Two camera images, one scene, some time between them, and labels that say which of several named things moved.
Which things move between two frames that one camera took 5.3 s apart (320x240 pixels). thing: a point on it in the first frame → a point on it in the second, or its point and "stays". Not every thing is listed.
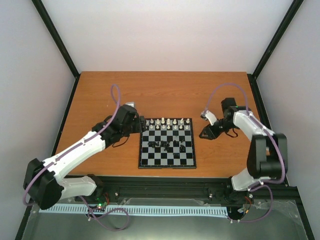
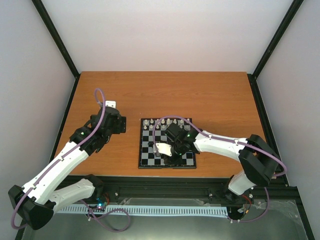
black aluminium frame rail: (186, 186) stays
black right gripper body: (227, 125) → (178, 161)
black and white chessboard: (167, 143) stays
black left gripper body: (140, 128) → (121, 126)
